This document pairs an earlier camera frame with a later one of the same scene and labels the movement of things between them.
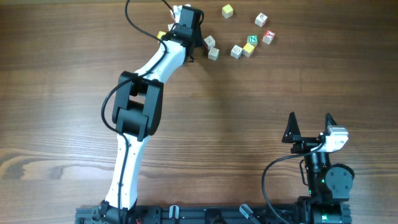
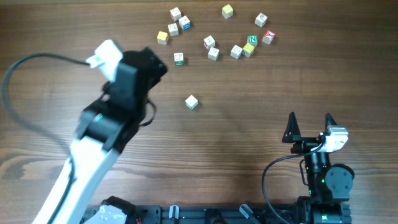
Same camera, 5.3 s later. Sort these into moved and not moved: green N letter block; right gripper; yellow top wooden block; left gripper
Moved: left gripper
Not moved: green N letter block; right gripper; yellow top wooden block
